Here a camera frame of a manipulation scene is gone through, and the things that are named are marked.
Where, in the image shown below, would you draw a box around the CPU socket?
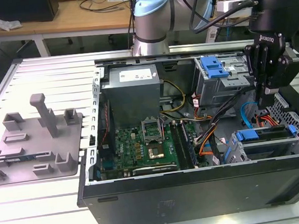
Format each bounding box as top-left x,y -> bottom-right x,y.
144,139 -> 168,162

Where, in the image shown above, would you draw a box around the yellow power wires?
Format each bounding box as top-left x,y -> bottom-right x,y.
157,78 -> 187,114

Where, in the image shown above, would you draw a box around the hard disk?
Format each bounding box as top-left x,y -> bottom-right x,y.
221,124 -> 299,163

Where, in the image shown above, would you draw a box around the RAM stick in rack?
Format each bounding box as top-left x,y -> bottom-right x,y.
5,154 -> 35,163

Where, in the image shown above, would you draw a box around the wooden desk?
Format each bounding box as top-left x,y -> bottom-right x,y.
0,0 -> 258,49

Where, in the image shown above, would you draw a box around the orange and white wire bundle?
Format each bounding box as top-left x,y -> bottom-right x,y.
194,131 -> 217,157

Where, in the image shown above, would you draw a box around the black computer tower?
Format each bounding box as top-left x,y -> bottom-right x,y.
0,0 -> 61,26

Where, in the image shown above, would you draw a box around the grey parts rack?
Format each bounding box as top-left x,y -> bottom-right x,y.
0,89 -> 90,185

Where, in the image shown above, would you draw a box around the blue data wire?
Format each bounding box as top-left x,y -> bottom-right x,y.
240,102 -> 263,130

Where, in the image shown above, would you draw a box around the grey power supply unit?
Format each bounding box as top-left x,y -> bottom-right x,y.
99,63 -> 167,129

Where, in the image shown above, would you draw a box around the clear plastic bag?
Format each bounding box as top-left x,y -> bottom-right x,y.
0,14 -> 23,33

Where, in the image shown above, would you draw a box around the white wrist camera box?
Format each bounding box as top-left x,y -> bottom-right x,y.
217,0 -> 257,20

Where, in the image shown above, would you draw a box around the black camera cable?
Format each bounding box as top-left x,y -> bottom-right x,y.
177,0 -> 259,35

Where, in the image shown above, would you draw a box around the thick black cable bundle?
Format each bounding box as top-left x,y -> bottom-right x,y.
189,84 -> 263,144

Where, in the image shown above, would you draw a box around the green motherboard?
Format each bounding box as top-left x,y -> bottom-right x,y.
95,119 -> 206,180

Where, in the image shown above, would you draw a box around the orange power wire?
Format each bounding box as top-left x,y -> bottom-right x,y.
255,112 -> 286,133

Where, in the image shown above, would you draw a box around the locking lever wire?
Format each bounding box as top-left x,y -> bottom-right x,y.
160,114 -> 167,143

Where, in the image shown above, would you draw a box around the metal socket cover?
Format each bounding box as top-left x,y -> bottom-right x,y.
140,115 -> 165,144

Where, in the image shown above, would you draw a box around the grey metal disk bay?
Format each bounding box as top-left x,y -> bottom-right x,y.
219,123 -> 299,164

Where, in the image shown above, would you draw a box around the black RAM slot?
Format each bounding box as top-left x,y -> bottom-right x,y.
176,122 -> 194,168
169,123 -> 188,169

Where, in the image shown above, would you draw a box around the black graphics card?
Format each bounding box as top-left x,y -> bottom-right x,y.
131,163 -> 177,176

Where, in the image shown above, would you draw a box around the grey optical drive cage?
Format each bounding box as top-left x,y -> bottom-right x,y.
190,51 -> 258,110

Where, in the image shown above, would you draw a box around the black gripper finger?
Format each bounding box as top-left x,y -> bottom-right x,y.
263,54 -> 299,105
244,43 -> 273,108

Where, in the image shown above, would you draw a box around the blue plastic drive latch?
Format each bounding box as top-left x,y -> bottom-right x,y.
199,54 -> 228,81

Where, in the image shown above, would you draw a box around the black open PC case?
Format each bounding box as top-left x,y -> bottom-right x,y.
62,40 -> 299,224

